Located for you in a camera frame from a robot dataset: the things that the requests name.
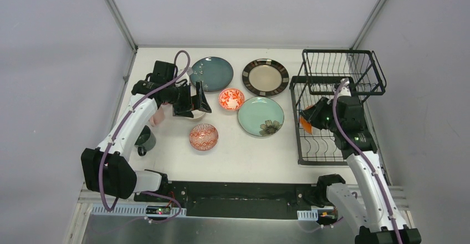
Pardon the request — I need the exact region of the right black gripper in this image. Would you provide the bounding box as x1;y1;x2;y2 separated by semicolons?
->
300;96;342;134

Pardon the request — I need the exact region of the orange bowl white inside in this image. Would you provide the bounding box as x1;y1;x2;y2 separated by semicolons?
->
299;115;313;135

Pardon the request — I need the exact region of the orange floral pattern bowl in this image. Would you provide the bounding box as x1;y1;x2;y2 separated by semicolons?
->
218;88;245;111

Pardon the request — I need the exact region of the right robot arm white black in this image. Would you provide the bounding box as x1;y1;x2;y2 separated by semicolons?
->
299;96;422;243

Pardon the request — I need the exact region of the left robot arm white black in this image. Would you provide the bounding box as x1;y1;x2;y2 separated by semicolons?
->
81;80;212;202

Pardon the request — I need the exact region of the plain white bowl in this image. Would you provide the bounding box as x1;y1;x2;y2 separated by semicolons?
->
188;110;206;121

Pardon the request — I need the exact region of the dark blue plate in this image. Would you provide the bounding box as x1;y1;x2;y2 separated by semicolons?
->
189;57;234;93

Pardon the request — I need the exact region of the teal flower plate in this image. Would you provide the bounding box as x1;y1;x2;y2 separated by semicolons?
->
238;96;284;138

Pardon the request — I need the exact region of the pink cup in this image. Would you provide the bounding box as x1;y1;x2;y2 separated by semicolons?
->
149;106;165;127

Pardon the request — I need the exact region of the black striped rim plate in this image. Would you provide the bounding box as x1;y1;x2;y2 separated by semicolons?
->
242;59;290;97

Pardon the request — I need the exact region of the dark green mug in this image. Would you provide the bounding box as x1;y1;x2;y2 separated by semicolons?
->
135;125;156;156

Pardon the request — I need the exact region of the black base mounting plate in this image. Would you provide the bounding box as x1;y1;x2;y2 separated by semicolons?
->
133;180;351;221

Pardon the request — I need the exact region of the black wire dish rack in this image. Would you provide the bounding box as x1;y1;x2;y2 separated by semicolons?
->
289;49;387;166

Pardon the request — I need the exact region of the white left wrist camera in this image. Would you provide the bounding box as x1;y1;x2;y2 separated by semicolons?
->
145;60;178;87

